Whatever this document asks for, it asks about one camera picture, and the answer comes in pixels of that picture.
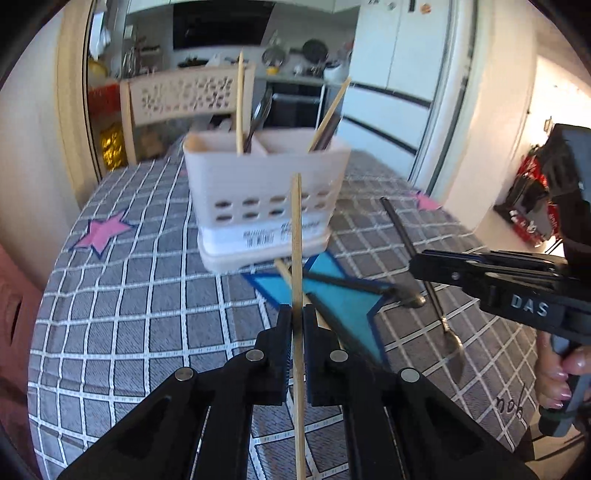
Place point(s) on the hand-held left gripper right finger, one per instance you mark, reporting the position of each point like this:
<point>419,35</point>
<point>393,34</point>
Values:
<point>318,360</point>

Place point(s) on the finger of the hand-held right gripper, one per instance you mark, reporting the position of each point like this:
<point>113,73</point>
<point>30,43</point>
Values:
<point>521,259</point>
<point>443,270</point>

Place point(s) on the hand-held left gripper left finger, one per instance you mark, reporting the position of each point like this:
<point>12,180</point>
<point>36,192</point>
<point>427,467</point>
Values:
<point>277,360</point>

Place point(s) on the white plastic utensil holder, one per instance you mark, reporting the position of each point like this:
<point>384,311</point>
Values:
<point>258,184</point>

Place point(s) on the patterned bamboo chopstick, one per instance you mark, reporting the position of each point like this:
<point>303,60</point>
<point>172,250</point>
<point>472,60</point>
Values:
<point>334,104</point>

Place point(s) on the person's right hand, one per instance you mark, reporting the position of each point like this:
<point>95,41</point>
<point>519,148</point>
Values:
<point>551,374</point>

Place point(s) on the grey checked star tablecloth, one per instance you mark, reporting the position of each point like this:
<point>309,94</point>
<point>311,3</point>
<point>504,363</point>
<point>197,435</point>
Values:
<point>138,300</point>

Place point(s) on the white refrigerator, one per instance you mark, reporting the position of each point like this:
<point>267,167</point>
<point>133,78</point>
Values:
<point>406,55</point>

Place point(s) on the black built-in oven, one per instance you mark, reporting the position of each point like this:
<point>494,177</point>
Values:
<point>295,108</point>

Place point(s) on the white rice cooker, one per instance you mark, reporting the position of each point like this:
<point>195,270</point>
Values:
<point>334,73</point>

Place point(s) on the round black hanging pan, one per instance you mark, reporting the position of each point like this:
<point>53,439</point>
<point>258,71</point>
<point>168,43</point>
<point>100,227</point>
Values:
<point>315,50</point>

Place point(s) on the pink plastic stool stack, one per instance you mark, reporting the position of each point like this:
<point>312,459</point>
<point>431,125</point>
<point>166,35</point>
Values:
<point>16,314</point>

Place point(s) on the gold foil package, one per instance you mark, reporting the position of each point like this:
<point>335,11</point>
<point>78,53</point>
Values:
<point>113,147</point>

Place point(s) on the round steel hanging strainer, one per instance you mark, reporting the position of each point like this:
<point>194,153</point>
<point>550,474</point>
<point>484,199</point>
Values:
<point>273,56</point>

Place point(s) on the beige perforated plastic chair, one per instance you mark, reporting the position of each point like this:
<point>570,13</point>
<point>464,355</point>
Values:
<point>184,92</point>

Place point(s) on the red crate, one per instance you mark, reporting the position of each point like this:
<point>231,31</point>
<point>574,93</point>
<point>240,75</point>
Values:
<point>104,104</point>

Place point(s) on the black range hood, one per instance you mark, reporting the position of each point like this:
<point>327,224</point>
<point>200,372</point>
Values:
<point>217,25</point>

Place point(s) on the yellow basin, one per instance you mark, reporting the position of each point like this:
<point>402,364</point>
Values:
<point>98,71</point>

